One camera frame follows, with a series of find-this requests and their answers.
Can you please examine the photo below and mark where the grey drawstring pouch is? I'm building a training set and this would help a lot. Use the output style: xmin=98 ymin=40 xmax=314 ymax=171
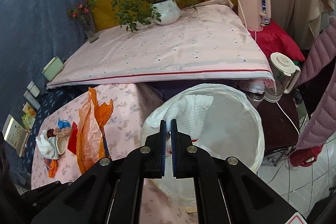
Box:
xmin=36 ymin=132 xmax=59 ymax=160

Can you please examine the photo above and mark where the orange snack wrapper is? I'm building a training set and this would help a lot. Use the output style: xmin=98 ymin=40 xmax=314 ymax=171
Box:
xmin=76 ymin=88 xmax=114 ymax=174

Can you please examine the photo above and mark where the red snack bag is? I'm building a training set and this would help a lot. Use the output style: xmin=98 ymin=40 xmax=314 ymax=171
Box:
xmin=67 ymin=122 xmax=78 ymax=155

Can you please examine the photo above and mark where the blue measuring tape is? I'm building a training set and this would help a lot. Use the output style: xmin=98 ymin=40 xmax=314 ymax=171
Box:
xmin=58 ymin=119 xmax=71 ymax=130

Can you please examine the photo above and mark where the white cloth towel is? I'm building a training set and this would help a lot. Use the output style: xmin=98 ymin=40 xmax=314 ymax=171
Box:
xmin=163 ymin=94 xmax=214 ymax=141

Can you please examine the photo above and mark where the small orange blue wrapper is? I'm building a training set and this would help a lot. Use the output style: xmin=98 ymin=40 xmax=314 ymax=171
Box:
xmin=45 ymin=159 xmax=58 ymax=178

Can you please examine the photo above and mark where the white lined trash bin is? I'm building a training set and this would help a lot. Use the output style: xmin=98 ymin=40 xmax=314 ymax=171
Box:
xmin=140 ymin=83 xmax=266 ymax=208

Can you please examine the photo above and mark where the pink bunny tablecloth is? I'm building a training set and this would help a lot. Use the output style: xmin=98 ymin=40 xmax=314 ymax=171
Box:
xmin=31 ymin=84 xmax=198 ymax=223

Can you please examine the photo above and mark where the dark red scrunchie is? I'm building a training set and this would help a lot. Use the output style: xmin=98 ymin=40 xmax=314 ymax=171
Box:
xmin=47 ymin=128 xmax=56 ymax=138

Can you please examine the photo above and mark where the beige scrunchie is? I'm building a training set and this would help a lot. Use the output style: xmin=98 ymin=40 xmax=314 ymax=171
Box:
xmin=53 ymin=127 xmax=71 ymax=138

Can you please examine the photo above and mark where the small green box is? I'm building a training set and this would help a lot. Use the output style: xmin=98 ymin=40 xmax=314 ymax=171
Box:
xmin=22 ymin=113 xmax=35 ymax=130

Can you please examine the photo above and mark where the small orange printed cup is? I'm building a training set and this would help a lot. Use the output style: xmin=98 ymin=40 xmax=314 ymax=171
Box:
xmin=22 ymin=102 xmax=37 ymax=117

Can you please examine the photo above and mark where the navy floral cloth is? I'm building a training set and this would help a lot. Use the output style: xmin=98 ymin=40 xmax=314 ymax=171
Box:
xmin=22 ymin=87 xmax=82 ymax=173

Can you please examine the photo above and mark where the tall white bottle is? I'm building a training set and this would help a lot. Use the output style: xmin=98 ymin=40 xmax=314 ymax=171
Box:
xmin=23 ymin=91 xmax=41 ymax=110

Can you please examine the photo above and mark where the pink padded mat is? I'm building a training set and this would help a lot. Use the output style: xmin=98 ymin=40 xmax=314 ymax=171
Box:
xmin=47 ymin=0 xmax=274 ymax=88

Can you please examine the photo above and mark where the white round jar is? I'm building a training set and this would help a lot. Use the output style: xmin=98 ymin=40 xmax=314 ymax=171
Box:
xmin=27 ymin=81 xmax=41 ymax=98

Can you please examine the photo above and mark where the white electric kettle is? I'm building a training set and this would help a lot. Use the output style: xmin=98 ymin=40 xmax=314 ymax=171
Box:
xmin=264 ymin=52 xmax=301 ymax=103

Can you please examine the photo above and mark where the mint green tissue box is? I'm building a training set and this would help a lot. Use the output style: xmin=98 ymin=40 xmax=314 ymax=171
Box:
xmin=42 ymin=56 xmax=64 ymax=81

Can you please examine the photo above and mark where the pink puffer jacket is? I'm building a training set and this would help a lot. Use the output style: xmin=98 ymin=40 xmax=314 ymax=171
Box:
xmin=295 ymin=20 xmax=335 ymax=149

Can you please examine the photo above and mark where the red cloth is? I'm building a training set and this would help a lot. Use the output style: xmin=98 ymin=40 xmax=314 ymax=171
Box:
xmin=249 ymin=19 xmax=305 ymax=62

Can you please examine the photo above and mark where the pink water dispenser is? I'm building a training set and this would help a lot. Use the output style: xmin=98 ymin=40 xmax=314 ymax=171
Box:
xmin=238 ymin=0 xmax=272 ymax=32

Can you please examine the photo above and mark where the glass vase with flowers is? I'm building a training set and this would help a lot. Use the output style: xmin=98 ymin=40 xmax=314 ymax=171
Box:
xmin=67 ymin=0 xmax=98 ymax=43

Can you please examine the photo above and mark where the white picture frame card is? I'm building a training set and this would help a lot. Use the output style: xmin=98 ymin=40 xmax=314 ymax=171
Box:
xmin=2 ymin=114 xmax=29 ymax=157

